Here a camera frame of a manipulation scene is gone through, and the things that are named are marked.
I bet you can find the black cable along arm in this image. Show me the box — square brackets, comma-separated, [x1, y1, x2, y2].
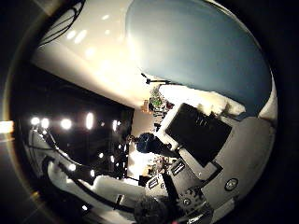
[59, 161, 136, 214]

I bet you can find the green potted plant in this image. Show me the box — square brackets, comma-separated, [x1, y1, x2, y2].
[149, 88, 166, 110]

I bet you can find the light blue plastic cup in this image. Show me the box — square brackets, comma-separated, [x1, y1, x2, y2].
[124, 0, 273, 117]

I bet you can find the black cable loop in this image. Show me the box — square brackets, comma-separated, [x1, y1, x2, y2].
[37, 0, 87, 49]

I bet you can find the person in dark clothes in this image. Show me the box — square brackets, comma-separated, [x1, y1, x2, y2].
[135, 132, 166, 155]

